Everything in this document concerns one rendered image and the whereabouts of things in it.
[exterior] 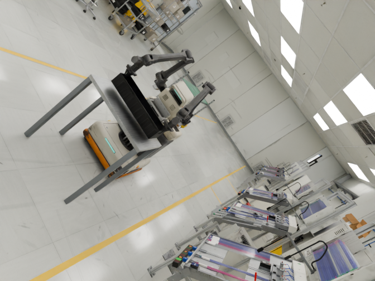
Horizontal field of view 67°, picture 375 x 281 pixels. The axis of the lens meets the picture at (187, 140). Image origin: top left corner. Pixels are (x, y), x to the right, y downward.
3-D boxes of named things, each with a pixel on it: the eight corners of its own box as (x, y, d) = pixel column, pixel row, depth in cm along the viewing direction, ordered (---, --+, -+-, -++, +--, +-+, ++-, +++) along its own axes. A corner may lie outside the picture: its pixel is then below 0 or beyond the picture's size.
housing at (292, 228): (286, 238, 299) (289, 225, 299) (285, 225, 346) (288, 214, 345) (294, 240, 297) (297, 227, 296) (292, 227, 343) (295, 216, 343)
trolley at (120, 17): (106, 17, 684) (136, -12, 659) (121, 24, 772) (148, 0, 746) (119, 35, 687) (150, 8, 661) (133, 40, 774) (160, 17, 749)
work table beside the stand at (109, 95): (61, 131, 278) (120, 82, 258) (97, 191, 271) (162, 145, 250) (23, 132, 235) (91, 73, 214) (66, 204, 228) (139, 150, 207)
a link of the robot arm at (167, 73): (198, 62, 253) (195, 52, 255) (191, 58, 242) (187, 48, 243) (161, 85, 274) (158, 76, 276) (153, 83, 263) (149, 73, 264)
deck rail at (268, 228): (225, 218, 319) (226, 213, 318) (225, 218, 321) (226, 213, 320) (290, 238, 296) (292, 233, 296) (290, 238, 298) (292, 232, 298)
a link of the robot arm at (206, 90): (214, 91, 246) (205, 83, 246) (217, 88, 241) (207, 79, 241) (184, 121, 225) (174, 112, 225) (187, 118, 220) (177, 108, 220)
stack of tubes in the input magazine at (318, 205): (303, 219, 296) (327, 207, 289) (300, 209, 344) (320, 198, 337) (311, 230, 293) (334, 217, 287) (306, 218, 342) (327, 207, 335)
